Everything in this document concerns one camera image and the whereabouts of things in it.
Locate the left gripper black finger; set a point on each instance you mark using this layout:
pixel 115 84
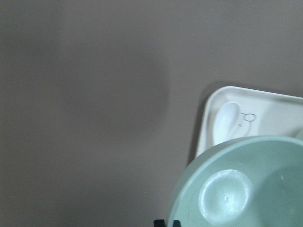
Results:
pixel 159 223

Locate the cream serving tray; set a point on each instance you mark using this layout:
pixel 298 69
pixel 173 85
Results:
pixel 261 113

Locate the green bowl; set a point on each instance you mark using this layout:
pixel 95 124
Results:
pixel 248 182

